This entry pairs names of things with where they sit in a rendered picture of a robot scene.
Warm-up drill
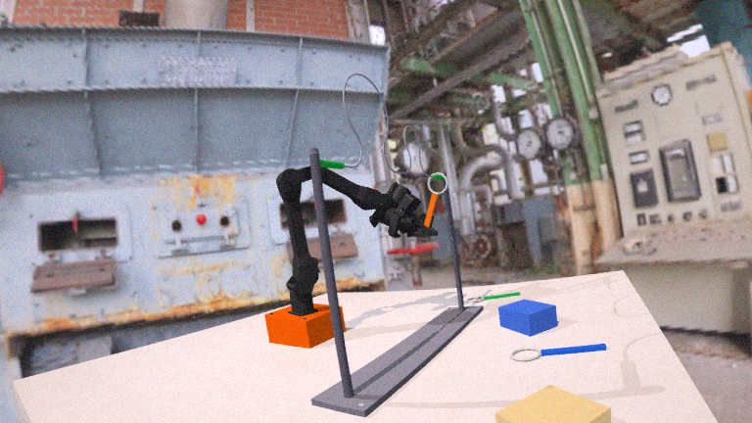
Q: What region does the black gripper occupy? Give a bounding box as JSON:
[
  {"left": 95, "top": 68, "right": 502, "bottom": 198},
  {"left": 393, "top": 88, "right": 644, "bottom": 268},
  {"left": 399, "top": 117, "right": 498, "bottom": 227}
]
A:
[{"left": 387, "top": 210, "right": 438, "bottom": 238}]

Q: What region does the orange handle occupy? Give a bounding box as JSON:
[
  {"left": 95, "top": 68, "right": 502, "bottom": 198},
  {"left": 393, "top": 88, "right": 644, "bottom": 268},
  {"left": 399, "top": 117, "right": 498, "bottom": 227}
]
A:
[{"left": 424, "top": 172, "right": 448, "bottom": 227}]

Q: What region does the blue handle with grey loop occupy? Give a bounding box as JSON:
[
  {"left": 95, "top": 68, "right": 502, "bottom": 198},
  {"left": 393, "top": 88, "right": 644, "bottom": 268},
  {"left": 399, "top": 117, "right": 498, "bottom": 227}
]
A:
[{"left": 510, "top": 344, "right": 607, "bottom": 361}]

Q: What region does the blue box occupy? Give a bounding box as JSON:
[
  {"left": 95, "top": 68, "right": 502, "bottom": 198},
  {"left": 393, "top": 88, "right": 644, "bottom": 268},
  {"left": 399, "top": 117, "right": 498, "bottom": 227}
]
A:
[{"left": 498, "top": 300, "right": 557, "bottom": 337}]

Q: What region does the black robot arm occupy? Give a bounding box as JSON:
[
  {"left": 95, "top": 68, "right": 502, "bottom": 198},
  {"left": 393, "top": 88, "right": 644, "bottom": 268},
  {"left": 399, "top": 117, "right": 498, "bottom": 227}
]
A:
[{"left": 276, "top": 165, "right": 421, "bottom": 317}]

